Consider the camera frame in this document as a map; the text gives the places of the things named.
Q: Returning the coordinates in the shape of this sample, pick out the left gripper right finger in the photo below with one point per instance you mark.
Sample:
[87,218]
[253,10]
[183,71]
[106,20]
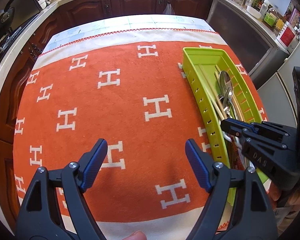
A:
[252,216]

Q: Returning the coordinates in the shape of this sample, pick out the orange H-pattern cloth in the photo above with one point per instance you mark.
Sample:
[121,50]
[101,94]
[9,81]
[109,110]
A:
[121,79]

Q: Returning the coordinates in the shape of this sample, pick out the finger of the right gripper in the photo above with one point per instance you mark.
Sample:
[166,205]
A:
[235,127]

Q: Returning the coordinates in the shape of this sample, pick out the large steel spoon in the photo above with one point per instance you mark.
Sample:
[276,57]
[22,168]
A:
[226,84]

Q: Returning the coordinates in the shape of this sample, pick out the brown wooden chopstick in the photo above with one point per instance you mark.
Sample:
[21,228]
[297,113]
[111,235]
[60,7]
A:
[233,100]

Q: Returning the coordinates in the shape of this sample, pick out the person's thumb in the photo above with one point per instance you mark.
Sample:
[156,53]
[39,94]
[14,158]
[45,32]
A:
[138,235]

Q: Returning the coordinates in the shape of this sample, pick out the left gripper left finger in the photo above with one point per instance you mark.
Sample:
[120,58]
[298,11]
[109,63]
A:
[40,215]

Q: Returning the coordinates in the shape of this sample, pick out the cream chopstick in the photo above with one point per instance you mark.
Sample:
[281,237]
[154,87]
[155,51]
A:
[215,98]

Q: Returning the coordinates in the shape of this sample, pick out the stainless steel appliance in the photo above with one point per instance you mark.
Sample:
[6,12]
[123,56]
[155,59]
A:
[253,43]

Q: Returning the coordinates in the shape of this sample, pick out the green plastic utensil tray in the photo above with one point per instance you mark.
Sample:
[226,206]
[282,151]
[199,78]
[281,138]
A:
[194,61]

